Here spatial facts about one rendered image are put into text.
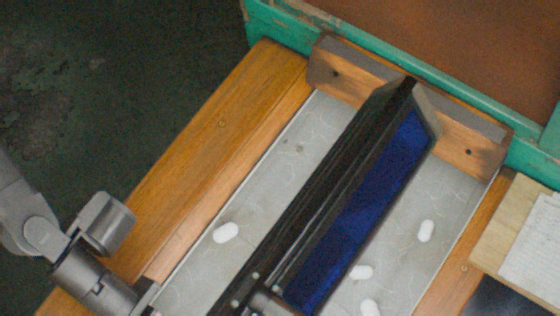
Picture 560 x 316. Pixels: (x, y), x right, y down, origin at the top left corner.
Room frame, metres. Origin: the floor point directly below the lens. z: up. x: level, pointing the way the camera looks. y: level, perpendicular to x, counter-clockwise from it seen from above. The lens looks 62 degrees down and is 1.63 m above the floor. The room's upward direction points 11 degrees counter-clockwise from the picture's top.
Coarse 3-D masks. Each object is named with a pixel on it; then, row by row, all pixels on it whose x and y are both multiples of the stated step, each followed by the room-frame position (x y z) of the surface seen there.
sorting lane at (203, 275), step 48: (288, 144) 0.48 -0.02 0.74; (240, 192) 0.42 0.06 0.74; (288, 192) 0.40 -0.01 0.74; (432, 192) 0.36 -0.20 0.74; (480, 192) 0.34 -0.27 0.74; (240, 240) 0.35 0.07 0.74; (384, 240) 0.31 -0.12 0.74; (432, 240) 0.29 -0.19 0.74; (192, 288) 0.29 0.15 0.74; (384, 288) 0.24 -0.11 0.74
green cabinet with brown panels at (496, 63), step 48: (288, 0) 0.63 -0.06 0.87; (336, 0) 0.59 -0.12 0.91; (384, 0) 0.53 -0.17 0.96; (432, 0) 0.49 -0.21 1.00; (480, 0) 0.45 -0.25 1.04; (528, 0) 0.41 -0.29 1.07; (384, 48) 0.52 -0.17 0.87; (432, 48) 0.48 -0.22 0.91; (480, 48) 0.44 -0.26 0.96; (528, 48) 0.40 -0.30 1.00; (480, 96) 0.42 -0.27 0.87; (528, 96) 0.38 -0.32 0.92
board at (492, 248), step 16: (512, 192) 0.32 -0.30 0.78; (528, 192) 0.31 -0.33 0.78; (544, 192) 0.31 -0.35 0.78; (512, 208) 0.30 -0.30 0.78; (528, 208) 0.29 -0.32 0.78; (496, 224) 0.28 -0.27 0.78; (512, 224) 0.27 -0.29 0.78; (480, 240) 0.26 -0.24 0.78; (496, 240) 0.26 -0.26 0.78; (512, 240) 0.25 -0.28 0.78; (480, 256) 0.24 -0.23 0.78; (496, 256) 0.24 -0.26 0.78; (496, 272) 0.22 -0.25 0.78; (512, 288) 0.19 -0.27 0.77; (544, 304) 0.16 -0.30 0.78
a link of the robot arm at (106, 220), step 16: (96, 192) 0.38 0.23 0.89; (80, 208) 0.37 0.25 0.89; (96, 208) 0.36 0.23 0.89; (112, 208) 0.36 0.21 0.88; (128, 208) 0.36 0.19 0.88; (32, 224) 0.33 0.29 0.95; (48, 224) 0.33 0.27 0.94; (64, 224) 0.35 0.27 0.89; (80, 224) 0.34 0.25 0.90; (96, 224) 0.34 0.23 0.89; (112, 224) 0.34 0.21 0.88; (128, 224) 0.35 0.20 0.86; (32, 240) 0.31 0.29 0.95; (48, 240) 0.31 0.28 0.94; (64, 240) 0.31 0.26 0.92; (96, 240) 0.32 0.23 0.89; (112, 240) 0.32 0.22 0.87; (32, 256) 0.32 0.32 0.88; (48, 256) 0.30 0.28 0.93; (112, 256) 0.31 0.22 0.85
